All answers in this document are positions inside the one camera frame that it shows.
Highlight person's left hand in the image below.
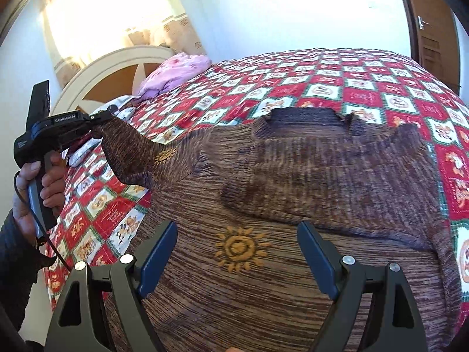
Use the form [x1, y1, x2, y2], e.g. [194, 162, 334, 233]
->
[12, 152, 69, 245]

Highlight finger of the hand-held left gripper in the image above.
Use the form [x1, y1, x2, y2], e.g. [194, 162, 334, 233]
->
[83, 106, 118, 133]

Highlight white and brown headboard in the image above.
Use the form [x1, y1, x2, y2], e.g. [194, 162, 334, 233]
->
[49, 46, 174, 117]

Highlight red checkered printed blanket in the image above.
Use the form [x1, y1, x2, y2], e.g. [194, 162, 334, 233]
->
[43, 47, 469, 303]

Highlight patterned beige curtain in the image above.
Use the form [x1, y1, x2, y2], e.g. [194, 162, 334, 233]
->
[40, 0, 208, 86]

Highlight brown knitted sweater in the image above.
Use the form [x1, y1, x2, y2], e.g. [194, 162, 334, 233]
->
[90, 106, 459, 352]

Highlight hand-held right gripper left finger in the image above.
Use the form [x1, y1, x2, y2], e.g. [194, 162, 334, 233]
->
[44, 220, 179, 352]

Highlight person's left forearm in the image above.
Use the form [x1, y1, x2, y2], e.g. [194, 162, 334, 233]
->
[0, 213, 55, 343]

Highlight pink pillow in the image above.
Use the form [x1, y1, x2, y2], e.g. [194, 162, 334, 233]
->
[137, 52, 213, 101]

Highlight brown wooden door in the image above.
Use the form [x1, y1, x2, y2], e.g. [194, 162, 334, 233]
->
[399, 0, 467, 89]

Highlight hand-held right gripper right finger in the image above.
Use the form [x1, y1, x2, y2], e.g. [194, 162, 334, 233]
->
[297, 221, 429, 352]

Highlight white printed pillow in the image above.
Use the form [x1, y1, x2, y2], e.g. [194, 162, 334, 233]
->
[67, 94, 138, 167]

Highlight black cable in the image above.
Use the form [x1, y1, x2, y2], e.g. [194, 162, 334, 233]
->
[14, 170, 74, 271]

